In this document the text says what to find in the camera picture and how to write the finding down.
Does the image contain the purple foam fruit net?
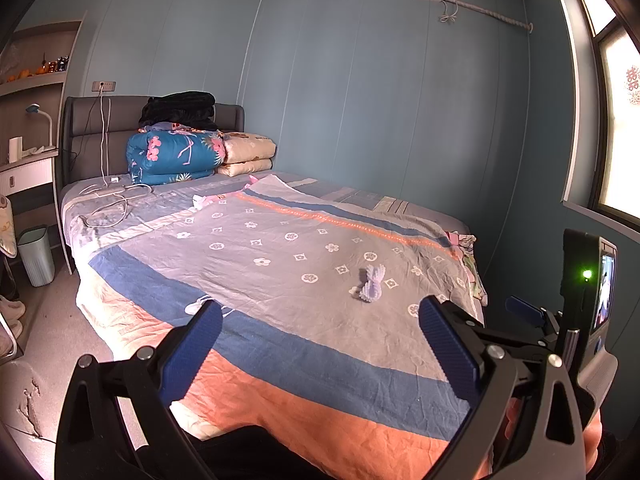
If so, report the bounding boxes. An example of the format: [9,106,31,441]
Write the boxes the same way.
[349,263,387,303]

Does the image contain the grey upholstered bed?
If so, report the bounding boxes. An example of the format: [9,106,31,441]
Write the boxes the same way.
[59,96,488,461]

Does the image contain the pale slippers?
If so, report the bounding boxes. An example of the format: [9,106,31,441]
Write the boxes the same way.
[0,295,26,356]

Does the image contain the pink floral cloth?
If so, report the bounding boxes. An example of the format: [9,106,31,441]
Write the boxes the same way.
[445,232,488,306]

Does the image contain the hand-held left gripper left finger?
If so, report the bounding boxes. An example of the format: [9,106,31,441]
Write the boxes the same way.
[55,300,223,480]

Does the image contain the small pink white cloth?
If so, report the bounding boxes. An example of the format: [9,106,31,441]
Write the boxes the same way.
[191,191,228,211]

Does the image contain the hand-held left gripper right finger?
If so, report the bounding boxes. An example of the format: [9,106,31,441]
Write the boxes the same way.
[419,296,586,480]

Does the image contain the white desk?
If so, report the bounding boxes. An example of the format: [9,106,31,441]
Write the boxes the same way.
[0,147,63,261]

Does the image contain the blue floral folded quilt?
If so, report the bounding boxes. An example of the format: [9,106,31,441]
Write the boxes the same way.
[125,127,225,185]

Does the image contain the black folded garment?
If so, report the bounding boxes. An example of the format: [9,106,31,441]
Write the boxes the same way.
[139,91,218,131]

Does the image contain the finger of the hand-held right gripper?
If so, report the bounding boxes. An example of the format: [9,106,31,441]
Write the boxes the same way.
[505,295,566,348]

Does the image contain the pale plastic waste bin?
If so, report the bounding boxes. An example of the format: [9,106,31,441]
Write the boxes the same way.
[17,225,56,288]

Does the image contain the red paper-cut window decoration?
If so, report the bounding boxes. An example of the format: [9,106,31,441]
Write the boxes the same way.
[625,65,640,108]

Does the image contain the person's right hand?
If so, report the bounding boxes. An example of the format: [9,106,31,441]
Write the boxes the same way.
[492,394,604,480]

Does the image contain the white desk lamp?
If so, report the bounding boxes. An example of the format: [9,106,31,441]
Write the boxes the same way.
[25,103,56,151]

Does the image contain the white wrapped air-conditioner pipe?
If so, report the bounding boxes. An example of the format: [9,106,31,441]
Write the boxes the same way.
[440,0,533,33]

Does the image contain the person's dark clothing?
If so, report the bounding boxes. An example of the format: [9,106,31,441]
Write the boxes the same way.
[190,422,451,480]

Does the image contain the chair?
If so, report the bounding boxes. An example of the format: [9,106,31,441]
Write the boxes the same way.
[0,192,23,361]

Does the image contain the white charging cable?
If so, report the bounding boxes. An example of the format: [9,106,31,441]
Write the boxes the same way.
[82,87,153,228]

